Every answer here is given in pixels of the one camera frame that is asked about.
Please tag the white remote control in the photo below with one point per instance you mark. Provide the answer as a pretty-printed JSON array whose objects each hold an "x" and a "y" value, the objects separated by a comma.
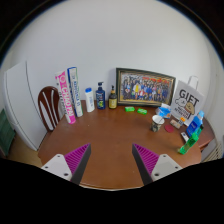
[{"x": 184, "y": 136}]

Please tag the blue pump bottle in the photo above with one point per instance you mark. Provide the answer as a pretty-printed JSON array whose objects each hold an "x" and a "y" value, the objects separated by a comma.
[{"x": 100, "y": 96}]

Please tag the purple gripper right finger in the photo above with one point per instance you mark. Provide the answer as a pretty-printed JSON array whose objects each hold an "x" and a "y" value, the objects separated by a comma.
[{"x": 152, "y": 166}]

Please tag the framed group photo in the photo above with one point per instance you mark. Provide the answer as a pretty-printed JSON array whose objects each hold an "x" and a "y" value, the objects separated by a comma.
[{"x": 143, "y": 88}]

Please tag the white radiator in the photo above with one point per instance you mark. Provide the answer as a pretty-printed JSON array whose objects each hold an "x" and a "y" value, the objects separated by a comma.
[{"x": 212, "y": 153}]

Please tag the blue detergent bottle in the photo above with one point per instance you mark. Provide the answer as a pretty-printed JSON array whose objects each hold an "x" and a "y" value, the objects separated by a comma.
[{"x": 195, "y": 123}]

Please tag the small brown box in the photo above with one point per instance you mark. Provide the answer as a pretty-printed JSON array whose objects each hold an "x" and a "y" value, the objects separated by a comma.
[{"x": 175, "y": 124}]

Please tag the white lotion bottle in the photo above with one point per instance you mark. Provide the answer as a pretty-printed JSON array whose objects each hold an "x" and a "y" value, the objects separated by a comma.
[{"x": 89, "y": 99}]

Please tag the red round coaster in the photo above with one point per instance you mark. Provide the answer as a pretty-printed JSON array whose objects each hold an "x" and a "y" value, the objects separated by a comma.
[{"x": 169, "y": 128}]

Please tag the white blue shuttlecock tube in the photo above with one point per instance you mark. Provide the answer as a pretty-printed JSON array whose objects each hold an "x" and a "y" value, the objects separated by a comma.
[{"x": 75, "y": 93}]

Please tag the pink shuttlecock tube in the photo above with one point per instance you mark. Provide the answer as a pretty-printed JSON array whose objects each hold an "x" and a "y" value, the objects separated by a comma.
[{"x": 64, "y": 96}]

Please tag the camouflage paper cup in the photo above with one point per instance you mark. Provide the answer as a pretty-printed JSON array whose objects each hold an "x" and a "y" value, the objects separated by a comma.
[{"x": 157, "y": 122}]

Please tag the dark amber pump bottle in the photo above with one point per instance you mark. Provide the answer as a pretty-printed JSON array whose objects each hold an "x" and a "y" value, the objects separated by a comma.
[{"x": 112, "y": 100}]

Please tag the blue tissue pack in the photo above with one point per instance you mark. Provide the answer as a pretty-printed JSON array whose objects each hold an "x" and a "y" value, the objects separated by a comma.
[{"x": 164, "y": 111}]

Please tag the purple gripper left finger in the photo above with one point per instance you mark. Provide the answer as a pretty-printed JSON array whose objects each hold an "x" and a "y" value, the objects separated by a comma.
[{"x": 71, "y": 166}]

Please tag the white gift paper bag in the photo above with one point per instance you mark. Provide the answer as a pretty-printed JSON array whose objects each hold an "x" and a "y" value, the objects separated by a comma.
[{"x": 186, "y": 102}]

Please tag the white cabinet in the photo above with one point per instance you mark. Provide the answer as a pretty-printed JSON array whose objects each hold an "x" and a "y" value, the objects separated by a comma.
[{"x": 20, "y": 107}]

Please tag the green plastic soda bottle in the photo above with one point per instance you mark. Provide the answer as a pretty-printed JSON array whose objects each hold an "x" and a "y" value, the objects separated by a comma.
[{"x": 189, "y": 144}]

